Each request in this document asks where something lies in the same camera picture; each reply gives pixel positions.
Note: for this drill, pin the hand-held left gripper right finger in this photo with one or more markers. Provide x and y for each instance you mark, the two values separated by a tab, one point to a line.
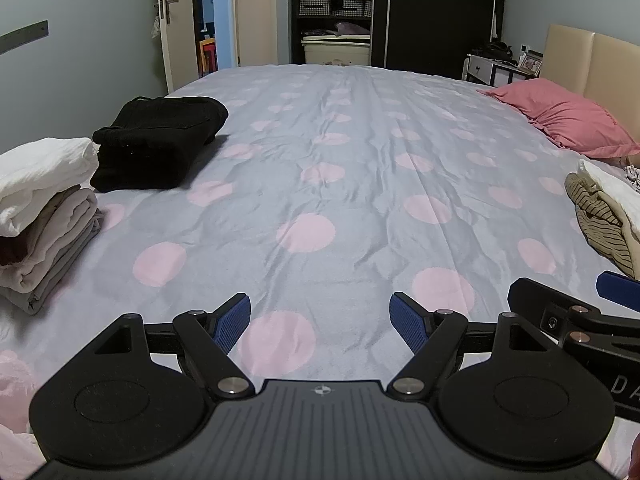
407	325

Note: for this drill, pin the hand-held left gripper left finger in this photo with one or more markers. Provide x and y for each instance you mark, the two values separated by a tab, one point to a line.
232	325

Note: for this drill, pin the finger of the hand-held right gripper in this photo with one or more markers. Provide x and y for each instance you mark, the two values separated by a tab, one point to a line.
620	290
537	305

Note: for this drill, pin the brown striped garment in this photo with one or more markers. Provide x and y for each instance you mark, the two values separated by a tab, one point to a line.
600	225

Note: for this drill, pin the grey pink-dotted bed sheet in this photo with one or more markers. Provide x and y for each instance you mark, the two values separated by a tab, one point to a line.
350	160

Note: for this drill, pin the pink pillow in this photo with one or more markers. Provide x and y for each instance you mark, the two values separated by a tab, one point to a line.
570	115

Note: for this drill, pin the black folded garment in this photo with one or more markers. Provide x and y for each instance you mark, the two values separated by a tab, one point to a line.
145	165

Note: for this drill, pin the grey folded cloth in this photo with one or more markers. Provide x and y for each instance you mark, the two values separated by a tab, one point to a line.
50	290

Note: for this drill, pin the beige folded cloth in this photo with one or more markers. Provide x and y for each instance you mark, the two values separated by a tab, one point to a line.
55	235

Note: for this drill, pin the pale pink cloth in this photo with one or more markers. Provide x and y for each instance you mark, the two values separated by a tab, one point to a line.
15	400

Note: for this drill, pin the beige padded headboard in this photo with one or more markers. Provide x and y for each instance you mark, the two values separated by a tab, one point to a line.
600	60

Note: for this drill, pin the white nightstand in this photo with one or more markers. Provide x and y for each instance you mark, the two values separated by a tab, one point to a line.
485	71

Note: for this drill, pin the white folded cloth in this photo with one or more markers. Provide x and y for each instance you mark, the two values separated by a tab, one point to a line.
40	175

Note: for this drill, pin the black bag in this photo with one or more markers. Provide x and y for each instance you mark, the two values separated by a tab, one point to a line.
492	52

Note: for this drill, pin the yellow and red chair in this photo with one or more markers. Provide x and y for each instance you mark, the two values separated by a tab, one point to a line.
207	57

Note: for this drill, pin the white room door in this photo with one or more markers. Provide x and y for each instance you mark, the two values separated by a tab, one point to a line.
175	50

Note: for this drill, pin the cream storage box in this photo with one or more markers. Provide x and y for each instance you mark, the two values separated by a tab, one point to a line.
335	52

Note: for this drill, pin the purple cloth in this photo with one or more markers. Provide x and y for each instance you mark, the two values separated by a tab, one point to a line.
352	29

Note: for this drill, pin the dark wardrobe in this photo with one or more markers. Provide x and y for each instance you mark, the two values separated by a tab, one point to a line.
430	20

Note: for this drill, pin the beige hallway door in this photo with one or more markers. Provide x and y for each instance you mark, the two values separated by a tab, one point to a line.
255	15

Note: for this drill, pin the checkered storage basket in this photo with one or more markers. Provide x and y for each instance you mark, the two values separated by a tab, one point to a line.
315	7
352	9

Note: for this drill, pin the photo frame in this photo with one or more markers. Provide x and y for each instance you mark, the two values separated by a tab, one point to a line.
530	62

